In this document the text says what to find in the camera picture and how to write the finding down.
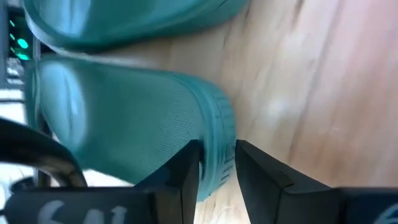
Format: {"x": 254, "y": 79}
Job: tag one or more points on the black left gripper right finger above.
{"x": 280, "y": 202}

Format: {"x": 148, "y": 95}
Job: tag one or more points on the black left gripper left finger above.
{"x": 174, "y": 199}

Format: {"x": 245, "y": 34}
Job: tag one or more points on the teal slide sandal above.
{"x": 124, "y": 21}
{"x": 130, "y": 118}

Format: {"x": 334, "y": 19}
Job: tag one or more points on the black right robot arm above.
{"x": 18, "y": 31}

